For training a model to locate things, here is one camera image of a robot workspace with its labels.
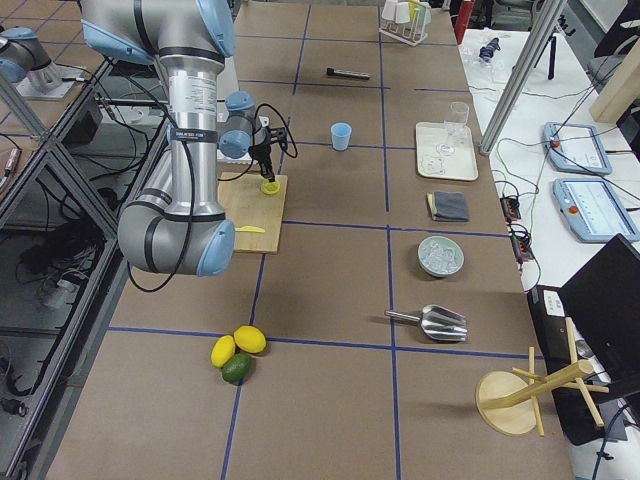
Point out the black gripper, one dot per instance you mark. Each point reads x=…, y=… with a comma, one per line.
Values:
x=262, y=154

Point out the steel muddler black tip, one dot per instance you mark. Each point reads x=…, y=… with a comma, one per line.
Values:
x=341, y=73

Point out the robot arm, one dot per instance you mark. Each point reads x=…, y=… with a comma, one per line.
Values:
x=176, y=224
x=21, y=54

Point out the light blue plastic cup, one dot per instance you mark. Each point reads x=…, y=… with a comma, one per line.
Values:
x=340, y=135

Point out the yellow cup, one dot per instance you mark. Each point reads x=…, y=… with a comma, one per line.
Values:
x=414, y=9

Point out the mint green cup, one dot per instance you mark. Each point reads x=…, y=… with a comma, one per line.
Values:
x=423, y=15

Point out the wooden cutting board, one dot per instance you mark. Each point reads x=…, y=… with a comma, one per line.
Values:
x=246, y=204

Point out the yellow plastic knife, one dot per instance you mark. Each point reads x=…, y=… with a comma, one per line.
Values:
x=250, y=229

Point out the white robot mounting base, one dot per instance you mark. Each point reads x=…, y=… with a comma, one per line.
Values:
x=237, y=126

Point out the cream bear serving tray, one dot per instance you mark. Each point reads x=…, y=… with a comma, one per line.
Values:
x=442, y=154

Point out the grey folded cloth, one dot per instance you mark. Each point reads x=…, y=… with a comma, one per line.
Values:
x=448, y=206

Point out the green bowl of ice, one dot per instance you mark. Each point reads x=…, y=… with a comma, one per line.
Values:
x=440, y=256

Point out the clear wine glass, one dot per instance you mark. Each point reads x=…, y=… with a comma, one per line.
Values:
x=454, y=123

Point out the green lime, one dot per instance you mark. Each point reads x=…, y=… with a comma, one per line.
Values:
x=237, y=368

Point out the metal ice scoop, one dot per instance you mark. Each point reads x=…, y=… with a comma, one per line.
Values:
x=436, y=322

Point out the blue folded umbrella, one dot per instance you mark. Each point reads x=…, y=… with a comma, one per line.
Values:
x=487, y=52

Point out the red cylinder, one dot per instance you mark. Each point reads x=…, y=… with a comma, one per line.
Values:
x=464, y=14

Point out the far blue teach pendant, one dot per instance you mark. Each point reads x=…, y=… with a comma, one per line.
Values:
x=575, y=148

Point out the blue teach pendant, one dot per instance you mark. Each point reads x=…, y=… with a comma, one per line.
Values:
x=575, y=148
x=592, y=210

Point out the near blue teach pendant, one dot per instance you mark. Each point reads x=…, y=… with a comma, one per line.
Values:
x=592, y=210

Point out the wooden mug tree stand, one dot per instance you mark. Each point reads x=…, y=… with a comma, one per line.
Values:
x=508, y=400

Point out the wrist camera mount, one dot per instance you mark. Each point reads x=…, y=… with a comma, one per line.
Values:
x=264, y=140

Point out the white wire cup rack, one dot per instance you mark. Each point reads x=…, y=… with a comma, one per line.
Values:
x=407, y=33

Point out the aluminium frame post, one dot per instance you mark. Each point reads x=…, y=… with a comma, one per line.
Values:
x=542, y=29

